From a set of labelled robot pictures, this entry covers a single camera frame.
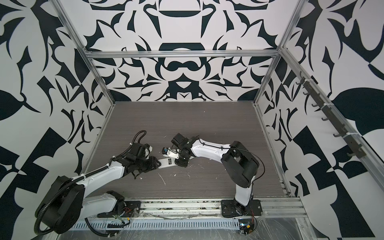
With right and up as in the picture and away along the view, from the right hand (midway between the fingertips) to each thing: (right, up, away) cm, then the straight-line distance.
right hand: (178, 159), depth 87 cm
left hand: (-11, -2, -1) cm, 11 cm away
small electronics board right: (+33, -27, -16) cm, 46 cm away
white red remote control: (-7, -2, 0) cm, 7 cm away
